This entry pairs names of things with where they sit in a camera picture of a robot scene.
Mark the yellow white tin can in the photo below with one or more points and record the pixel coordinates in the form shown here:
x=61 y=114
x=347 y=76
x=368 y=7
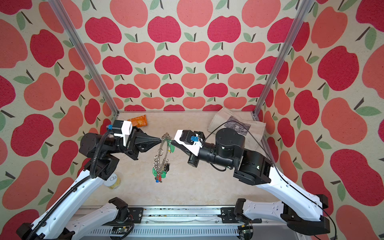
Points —
x=113 y=181

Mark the aluminium frame post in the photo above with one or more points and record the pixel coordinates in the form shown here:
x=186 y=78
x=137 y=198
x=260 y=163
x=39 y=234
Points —
x=71 y=31
x=298 y=21

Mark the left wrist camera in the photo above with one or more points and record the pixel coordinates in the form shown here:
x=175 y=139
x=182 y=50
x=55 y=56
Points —
x=121 y=128

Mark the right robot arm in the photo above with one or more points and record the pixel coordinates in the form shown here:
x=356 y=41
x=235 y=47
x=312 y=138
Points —
x=302 y=211

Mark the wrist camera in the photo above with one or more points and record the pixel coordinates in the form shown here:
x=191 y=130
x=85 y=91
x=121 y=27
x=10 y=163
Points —
x=121 y=128
x=191 y=140

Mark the left aluminium frame post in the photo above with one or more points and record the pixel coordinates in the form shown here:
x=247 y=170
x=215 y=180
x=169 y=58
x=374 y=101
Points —
x=71 y=31

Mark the right aluminium frame post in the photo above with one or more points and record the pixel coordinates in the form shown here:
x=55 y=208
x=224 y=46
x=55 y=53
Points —
x=298 y=21

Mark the orange snack packet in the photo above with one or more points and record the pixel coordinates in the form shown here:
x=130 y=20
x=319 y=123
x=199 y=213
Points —
x=140 y=121

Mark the canvas Monet tote bag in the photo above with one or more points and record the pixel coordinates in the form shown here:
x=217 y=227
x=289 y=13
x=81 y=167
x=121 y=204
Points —
x=252 y=130

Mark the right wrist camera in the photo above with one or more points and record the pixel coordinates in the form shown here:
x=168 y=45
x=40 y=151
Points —
x=191 y=140

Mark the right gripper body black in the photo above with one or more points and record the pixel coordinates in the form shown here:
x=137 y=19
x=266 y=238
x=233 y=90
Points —
x=193 y=160

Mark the front aluminium rail base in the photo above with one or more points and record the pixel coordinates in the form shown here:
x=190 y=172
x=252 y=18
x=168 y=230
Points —
x=159 y=222

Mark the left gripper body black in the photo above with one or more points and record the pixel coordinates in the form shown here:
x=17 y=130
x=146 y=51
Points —
x=129 y=151

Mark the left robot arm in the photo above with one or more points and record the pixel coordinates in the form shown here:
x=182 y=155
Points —
x=57 y=222

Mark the metal ring plate with keyrings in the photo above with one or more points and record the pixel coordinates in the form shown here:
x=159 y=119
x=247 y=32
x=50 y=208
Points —
x=161 y=162

